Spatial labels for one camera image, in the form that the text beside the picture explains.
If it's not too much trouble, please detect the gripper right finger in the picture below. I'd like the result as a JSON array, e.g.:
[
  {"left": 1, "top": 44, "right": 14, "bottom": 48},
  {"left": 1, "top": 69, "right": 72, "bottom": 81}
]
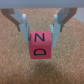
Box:
[{"left": 49, "top": 7, "right": 82, "bottom": 43}]

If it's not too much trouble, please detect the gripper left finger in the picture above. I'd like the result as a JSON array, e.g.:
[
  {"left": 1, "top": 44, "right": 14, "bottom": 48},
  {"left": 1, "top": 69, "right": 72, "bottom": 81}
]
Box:
[{"left": 0, "top": 8, "right": 32, "bottom": 44}]

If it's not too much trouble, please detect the pink block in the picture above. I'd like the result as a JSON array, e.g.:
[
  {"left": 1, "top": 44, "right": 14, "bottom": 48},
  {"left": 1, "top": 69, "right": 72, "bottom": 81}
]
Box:
[{"left": 28, "top": 30, "right": 53, "bottom": 60}]

